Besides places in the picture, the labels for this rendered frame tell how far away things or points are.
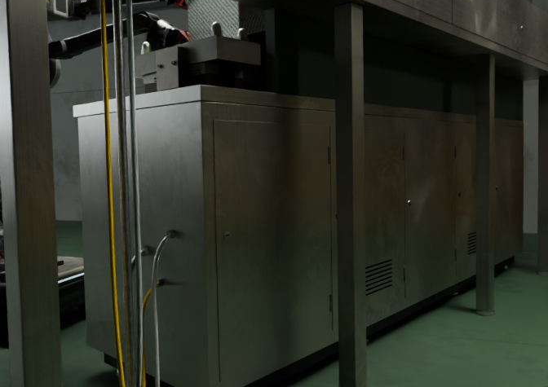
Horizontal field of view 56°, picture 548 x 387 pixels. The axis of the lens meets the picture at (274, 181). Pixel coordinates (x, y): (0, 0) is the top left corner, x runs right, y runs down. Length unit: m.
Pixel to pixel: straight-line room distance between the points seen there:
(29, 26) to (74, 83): 5.54
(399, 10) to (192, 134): 0.75
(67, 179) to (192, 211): 5.20
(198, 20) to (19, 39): 0.93
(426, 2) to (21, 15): 1.29
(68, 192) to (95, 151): 4.77
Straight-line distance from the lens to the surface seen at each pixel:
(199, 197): 1.29
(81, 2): 2.67
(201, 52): 1.39
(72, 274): 2.42
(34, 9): 0.90
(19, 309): 0.89
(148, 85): 1.59
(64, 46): 2.05
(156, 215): 1.44
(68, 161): 6.44
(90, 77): 6.29
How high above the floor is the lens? 0.72
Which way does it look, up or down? 3 degrees down
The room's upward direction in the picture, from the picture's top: 1 degrees counter-clockwise
